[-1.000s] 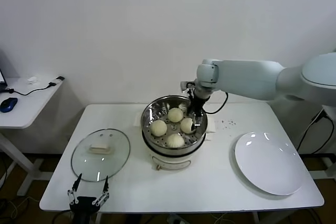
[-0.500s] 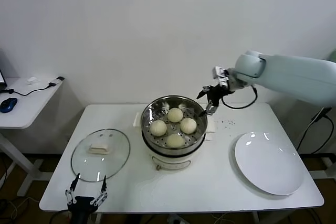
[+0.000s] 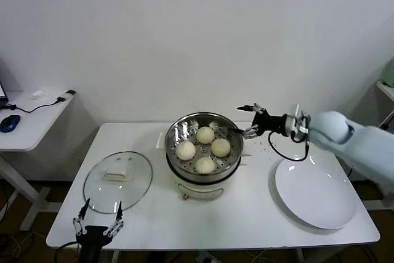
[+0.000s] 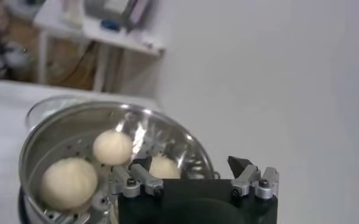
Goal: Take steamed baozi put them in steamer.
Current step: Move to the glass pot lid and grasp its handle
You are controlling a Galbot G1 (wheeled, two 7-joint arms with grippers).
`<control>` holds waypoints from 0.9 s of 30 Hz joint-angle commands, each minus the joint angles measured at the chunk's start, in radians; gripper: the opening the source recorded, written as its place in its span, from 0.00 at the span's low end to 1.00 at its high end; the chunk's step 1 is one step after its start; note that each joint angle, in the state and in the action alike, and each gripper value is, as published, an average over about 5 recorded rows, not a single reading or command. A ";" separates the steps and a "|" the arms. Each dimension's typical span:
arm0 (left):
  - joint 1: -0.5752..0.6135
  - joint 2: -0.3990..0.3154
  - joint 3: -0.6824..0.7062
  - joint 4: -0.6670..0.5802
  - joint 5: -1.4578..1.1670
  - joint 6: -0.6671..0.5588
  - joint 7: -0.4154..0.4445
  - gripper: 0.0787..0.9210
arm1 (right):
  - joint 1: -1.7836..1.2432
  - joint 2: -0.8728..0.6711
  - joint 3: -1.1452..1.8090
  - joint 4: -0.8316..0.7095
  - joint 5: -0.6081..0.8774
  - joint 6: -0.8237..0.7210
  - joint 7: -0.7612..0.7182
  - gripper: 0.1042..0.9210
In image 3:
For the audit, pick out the white shelf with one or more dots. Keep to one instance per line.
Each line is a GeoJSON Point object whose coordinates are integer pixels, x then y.
{"type": "Point", "coordinates": [386, 90]}

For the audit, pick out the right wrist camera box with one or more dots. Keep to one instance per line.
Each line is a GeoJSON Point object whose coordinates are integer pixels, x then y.
{"type": "Point", "coordinates": [297, 121]}

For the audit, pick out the white side desk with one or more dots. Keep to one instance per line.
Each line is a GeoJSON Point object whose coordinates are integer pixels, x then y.
{"type": "Point", "coordinates": [30, 130]}

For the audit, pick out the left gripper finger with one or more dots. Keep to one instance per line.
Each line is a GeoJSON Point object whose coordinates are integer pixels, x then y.
{"type": "Point", "coordinates": [118, 223]}
{"type": "Point", "coordinates": [79, 223]}

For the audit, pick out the laptop screen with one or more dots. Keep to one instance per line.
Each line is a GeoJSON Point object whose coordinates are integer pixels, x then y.
{"type": "Point", "coordinates": [2, 90]}

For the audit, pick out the white round plate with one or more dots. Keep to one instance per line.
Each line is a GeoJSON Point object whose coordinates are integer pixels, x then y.
{"type": "Point", "coordinates": [307, 192]}

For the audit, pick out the small white desk object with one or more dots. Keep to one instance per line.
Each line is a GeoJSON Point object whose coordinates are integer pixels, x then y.
{"type": "Point", "coordinates": [38, 94]}

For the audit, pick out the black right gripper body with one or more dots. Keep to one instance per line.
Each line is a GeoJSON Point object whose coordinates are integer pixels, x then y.
{"type": "Point", "coordinates": [271, 123]}

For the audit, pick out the perforated steel steamer basket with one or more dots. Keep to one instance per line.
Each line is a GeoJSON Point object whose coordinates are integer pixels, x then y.
{"type": "Point", "coordinates": [181, 127]}

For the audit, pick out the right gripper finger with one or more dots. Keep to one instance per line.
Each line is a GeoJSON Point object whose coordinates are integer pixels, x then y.
{"type": "Point", "coordinates": [250, 132]}
{"type": "Point", "coordinates": [257, 108]}

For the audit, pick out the small black flat device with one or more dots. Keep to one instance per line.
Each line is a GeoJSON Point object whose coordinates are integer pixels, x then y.
{"type": "Point", "coordinates": [71, 92]}

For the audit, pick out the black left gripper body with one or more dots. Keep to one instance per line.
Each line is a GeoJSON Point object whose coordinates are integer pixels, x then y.
{"type": "Point", "coordinates": [90, 238]}

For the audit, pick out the round glass pot lid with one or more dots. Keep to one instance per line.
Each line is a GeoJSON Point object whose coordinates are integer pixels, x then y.
{"type": "Point", "coordinates": [132, 189]}

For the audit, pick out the blue computer mouse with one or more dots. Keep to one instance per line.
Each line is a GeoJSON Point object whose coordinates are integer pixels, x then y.
{"type": "Point", "coordinates": [10, 123]}

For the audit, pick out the white steamed baozi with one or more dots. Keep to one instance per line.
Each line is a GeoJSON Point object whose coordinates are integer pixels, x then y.
{"type": "Point", "coordinates": [221, 147]}
{"type": "Point", "coordinates": [205, 165]}
{"type": "Point", "coordinates": [186, 151]}
{"type": "Point", "coordinates": [205, 135]}

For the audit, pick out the pale green object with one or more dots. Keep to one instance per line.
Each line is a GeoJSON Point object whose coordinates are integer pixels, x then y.
{"type": "Point", "coordinates": [389, 75]}

